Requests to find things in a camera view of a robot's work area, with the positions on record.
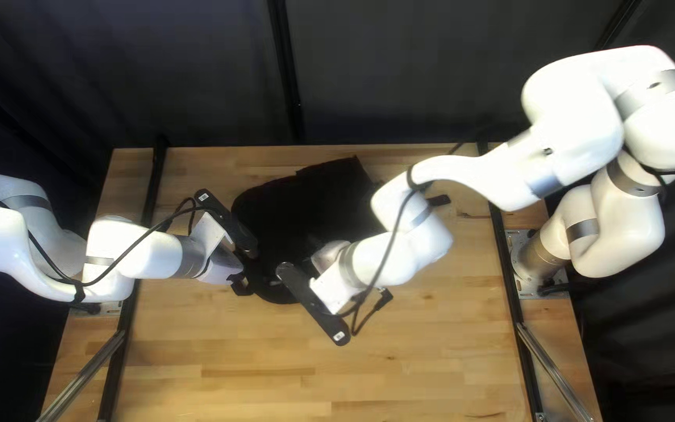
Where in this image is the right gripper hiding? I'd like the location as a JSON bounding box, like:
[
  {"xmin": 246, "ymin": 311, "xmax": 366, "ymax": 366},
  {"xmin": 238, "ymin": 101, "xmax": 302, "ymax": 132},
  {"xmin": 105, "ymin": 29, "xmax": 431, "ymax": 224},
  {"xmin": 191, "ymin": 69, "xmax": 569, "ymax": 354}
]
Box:
[{"xmin": 310, "ymin": 240, "xmax": 374, "ymax": 316}]

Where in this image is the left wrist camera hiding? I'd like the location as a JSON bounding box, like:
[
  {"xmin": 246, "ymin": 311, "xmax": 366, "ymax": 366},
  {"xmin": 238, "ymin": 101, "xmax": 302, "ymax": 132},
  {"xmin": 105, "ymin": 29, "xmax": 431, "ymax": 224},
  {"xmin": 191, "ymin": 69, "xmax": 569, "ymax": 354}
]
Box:
[{"xmin": 193, "ymin": 188, "xmax": 260, "ymax": 260}]

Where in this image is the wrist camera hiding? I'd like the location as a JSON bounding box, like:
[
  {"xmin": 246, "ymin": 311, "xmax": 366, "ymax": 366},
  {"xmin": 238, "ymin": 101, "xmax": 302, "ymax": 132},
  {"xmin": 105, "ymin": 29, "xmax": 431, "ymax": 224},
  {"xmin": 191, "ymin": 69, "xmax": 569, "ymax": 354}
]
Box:
[
  {"xmin": 275, "ymin": 262, "xmax": 352, "ymax": 347},
  {"xmin": 193, "ymin": 188, "xmax": 260, "ymax": 260}
]

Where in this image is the black cable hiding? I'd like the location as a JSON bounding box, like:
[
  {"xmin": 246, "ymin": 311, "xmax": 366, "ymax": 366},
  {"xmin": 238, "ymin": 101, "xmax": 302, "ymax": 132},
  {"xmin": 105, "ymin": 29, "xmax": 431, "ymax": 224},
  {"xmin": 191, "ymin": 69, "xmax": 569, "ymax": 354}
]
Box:
[
  {"xmin": 0, "ymin": 183, "xmax": 209, "ymax": 306},
  {"xmin": 349, "ymin": 166, "xmax": 435, "ymax": 336}
]

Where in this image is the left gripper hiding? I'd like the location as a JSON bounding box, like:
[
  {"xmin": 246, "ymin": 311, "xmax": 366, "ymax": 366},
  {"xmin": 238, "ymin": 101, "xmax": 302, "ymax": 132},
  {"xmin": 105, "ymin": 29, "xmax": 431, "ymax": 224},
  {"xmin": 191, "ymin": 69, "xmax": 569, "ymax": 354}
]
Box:
[{"xmin": 196, "ymin": 210, "xmax": 254, "ymax": 297}]

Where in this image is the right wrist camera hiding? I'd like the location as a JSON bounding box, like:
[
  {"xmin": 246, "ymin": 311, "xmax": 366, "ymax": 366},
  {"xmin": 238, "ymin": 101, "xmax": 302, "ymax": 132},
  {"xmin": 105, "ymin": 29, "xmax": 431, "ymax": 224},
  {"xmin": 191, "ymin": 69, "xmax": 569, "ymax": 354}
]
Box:
[{"xmin": 275, "ymin": 262, "xmax": 352, "ymax": 347}]

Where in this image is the black backpack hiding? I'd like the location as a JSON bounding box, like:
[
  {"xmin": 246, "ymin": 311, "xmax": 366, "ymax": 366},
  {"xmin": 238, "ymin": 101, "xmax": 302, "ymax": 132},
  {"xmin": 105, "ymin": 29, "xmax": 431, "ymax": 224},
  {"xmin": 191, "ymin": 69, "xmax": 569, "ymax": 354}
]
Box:
[{"xmin": 230, "ymin": 155, "xmax": 451, "ymax": 306}]

